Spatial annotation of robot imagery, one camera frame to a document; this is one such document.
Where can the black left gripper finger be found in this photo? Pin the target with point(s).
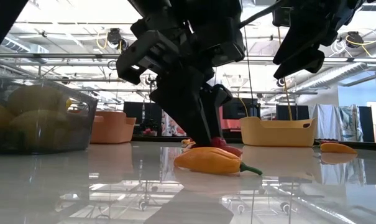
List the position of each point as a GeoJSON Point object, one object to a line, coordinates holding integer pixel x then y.
{"type": "Point", "coordinates": [217, 99]}
{"type": "Point", "coordinates": [187, 102]}

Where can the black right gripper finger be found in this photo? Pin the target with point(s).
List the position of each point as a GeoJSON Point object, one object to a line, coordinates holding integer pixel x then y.
{"type": "Point", "coordinates": [299, 40]}
{"type": "Point", "coordinates": [305, 65]}

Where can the red chili pepper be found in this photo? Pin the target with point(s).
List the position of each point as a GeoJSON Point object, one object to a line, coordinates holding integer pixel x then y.
{"type": "Point", "coordinates": [231, 150]}

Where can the yellow lemon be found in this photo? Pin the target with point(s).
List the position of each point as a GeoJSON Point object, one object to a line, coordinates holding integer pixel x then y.
{"type": "Point", "coordinates": [38, 126]}
{"type": "Point", "coordinates": [35, 98]}

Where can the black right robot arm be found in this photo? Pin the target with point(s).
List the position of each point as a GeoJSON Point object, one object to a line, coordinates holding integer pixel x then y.
{"type": "Point", "coordinates": [363, 2]}

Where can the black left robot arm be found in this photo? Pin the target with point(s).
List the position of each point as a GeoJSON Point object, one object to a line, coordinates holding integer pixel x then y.
{"type": "Point", "coordinates": [2, 18]}

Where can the black partition panel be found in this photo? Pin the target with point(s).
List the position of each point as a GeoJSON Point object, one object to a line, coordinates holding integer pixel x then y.
{"type": "Point", "coordinates": [237, 109]}
{"type": "Point", "coordinates": [142, 115]}
{"type": "Point", "coordinates": [296, 112]}

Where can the floral hanging cloth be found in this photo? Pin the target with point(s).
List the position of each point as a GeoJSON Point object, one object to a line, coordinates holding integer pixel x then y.
{"type": "Point", "coordinates": [172, 124]}

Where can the white hanging cloth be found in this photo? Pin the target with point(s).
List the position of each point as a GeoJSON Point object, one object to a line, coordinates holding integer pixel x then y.
{"type": "Point", "coordinates": [326, 121]}

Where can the yellow plastic basket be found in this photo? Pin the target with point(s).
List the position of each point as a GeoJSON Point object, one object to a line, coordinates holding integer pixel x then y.
{"type": "Point", "coordinates": [274, 133]}

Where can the patterned hanging cloth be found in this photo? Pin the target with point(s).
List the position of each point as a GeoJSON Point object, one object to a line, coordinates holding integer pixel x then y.
{"type": "Point", "coordinates": [349, 123]}

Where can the orange plastic basket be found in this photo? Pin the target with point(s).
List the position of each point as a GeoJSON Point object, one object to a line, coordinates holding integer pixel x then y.
{"type": "Point", "coordinates": [111, 129]}

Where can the grey translucent plastic basket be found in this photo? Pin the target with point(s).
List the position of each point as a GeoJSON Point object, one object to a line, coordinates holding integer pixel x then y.
{"type": "Point", "coordinates": [82, 130]}

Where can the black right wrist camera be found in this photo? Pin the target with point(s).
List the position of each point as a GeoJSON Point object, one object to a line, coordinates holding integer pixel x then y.
{"type": "Point", "coordinates": [281, 16]}

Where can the black metal table frame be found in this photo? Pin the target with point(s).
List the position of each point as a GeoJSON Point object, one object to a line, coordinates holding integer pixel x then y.
{"type": "Point", "coordinates": [163, 139]}

